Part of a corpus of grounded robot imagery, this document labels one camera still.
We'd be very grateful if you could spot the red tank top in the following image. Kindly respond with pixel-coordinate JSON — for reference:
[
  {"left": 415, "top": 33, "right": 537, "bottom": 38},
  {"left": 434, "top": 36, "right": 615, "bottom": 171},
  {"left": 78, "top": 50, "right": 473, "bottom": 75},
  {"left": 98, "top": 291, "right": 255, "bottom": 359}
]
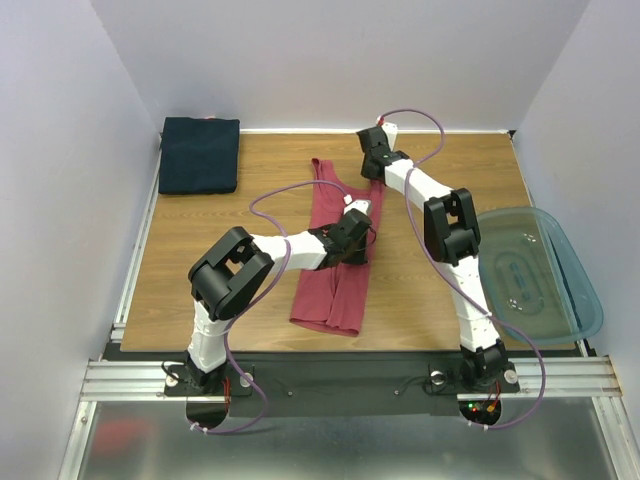
[{"left": 289, "top": 158, "right": 389, "bottom": 339}]

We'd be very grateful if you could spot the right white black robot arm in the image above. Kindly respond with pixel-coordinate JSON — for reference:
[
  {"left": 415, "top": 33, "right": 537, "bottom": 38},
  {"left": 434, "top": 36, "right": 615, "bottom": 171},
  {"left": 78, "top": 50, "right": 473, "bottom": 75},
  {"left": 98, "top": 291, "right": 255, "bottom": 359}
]
[{"left": 357, "top": 126, "right": 508, "bottom": 390}]

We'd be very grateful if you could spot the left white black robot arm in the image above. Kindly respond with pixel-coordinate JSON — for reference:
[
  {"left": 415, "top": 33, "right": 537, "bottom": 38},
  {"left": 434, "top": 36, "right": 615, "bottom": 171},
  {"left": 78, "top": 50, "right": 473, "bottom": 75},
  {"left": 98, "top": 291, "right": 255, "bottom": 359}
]
[{"left": 186, "top": 200, "right": 372, "bottom": 394}]

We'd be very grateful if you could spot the folded navy tank top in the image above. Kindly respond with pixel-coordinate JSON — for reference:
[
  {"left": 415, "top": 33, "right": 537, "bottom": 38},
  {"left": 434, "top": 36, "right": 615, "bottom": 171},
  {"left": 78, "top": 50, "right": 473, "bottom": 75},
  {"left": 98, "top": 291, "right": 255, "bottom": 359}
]
[{"left": 158, "top": 117, "right": 240, "bottom": 195}]

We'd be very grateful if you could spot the clear teal plastic bin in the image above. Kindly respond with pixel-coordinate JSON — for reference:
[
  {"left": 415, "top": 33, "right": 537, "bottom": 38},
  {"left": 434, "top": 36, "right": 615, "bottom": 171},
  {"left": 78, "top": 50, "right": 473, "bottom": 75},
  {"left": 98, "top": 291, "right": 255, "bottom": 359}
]
[{"left": 478, "top": 207, "right": 604, "bottom": 347}]

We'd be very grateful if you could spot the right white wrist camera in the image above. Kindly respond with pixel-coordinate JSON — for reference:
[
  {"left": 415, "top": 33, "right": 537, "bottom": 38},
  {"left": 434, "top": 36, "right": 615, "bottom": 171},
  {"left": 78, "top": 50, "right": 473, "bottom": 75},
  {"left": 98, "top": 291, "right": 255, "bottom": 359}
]
[{"left": 376, "top": 116, "right": 399, "bottom": 149}]

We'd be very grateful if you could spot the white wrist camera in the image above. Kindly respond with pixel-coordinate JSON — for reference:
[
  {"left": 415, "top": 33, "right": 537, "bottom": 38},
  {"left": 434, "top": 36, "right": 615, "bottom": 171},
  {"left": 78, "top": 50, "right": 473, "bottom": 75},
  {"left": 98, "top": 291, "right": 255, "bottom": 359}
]
[
  {"left": 376, "top": 116, "right": 399, "bottom": 149},
  {"left": 343, "top": 195, "right": 372, "bottom": 216}
]

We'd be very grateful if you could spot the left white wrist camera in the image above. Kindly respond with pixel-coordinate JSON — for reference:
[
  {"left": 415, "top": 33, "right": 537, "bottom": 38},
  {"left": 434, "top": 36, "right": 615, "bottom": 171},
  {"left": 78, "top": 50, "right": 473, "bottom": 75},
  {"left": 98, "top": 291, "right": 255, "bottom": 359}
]
[{"left": 343, "top": 195, "right": 372, "bottom": 216}]

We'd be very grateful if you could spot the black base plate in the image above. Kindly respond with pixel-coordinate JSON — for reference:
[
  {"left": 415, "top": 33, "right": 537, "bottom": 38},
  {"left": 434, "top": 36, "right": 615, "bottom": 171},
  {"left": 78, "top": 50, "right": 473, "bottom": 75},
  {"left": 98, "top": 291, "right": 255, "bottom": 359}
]
[{"left": 164, "top": 351, "right": 519, "bottom": 417}]

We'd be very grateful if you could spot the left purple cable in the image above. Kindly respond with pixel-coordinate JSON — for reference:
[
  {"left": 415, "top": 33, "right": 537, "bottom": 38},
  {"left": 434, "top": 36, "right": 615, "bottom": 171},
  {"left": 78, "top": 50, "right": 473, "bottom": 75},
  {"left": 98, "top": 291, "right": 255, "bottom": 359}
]
[{"left": 188, "top": 180, "right": 351, "bottom": 435}]

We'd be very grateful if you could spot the aluminium frame rail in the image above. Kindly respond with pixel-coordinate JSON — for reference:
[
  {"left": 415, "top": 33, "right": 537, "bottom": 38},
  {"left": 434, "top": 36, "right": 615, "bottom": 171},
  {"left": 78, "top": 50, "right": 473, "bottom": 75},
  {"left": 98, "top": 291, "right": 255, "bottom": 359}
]
[{"left": 60, "top": 342, "right": 639, "bottom": 479}]

